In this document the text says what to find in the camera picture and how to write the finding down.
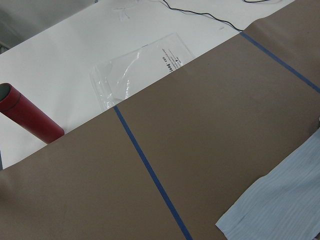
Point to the red cylindrical bottle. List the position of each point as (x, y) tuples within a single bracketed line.
[(15, 106)]

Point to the light blue button-up shirt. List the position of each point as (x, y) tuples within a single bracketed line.
[(282, 205)]

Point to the clear plastic bag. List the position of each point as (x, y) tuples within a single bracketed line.
[(117, 79)]

